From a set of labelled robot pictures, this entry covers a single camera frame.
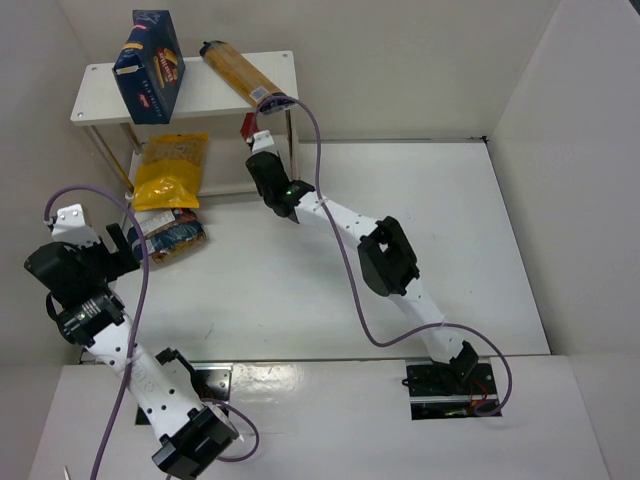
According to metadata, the red spaghetti bag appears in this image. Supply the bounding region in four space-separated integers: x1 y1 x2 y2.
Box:
240 112 259 145

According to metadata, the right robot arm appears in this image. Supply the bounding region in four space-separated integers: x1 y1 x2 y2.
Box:
245 151 478 388

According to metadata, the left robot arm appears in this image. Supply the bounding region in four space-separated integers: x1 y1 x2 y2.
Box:
24 224 238 479

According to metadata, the yellow pasta bag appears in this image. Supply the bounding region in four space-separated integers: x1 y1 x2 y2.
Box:
132 133 209 212

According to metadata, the white two-tier shelf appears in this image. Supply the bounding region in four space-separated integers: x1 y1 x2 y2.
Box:
69 49 304 209

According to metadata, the blue pasta box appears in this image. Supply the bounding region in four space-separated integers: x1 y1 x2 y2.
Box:
112 10 185 125

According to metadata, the dark blue fusilli bag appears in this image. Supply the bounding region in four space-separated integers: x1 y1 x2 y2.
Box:
138 208 207 264

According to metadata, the dark-ended spaghetti bag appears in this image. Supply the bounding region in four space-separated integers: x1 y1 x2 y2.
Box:
199 40 295 115

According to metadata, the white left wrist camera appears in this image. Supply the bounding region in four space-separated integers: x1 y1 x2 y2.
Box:
51 203 100 248

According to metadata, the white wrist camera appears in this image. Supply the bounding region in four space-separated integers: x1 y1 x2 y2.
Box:
249 130 280 157
51 203 100 248

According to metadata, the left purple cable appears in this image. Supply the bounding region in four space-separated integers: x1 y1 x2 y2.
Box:
42 185 260 480

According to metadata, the purple cable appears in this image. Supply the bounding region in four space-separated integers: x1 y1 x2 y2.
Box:
42 185 260 480
252 97 513 417

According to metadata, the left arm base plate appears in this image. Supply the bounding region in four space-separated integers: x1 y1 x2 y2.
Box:
190 366 232 402

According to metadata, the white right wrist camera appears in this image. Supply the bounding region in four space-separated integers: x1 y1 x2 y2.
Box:
249 130 280 157

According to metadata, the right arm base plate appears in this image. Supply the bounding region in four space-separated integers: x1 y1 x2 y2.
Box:
401 361 500 420

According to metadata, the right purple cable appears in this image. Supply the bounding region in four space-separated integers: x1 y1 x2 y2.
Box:
252 97 513 417

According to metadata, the aluminium table edge rail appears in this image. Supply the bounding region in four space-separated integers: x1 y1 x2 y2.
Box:
79 353 551 366

